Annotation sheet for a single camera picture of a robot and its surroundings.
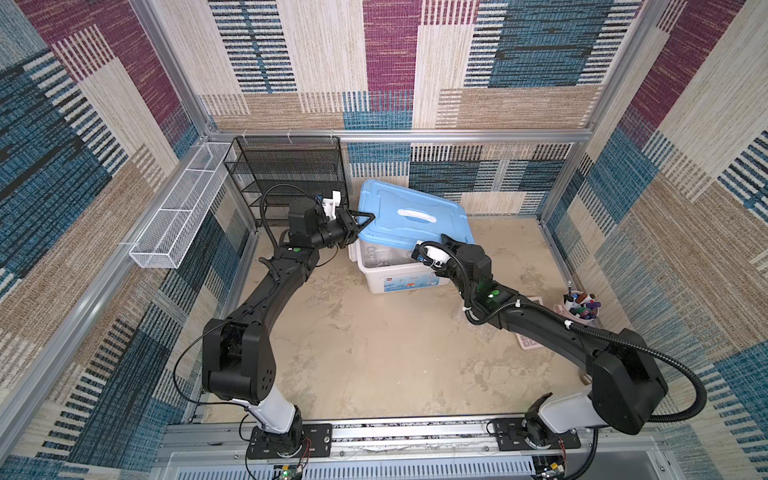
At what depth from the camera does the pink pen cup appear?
83 cm

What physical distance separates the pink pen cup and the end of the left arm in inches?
23.5

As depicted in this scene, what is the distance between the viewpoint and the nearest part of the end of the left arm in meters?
0.65
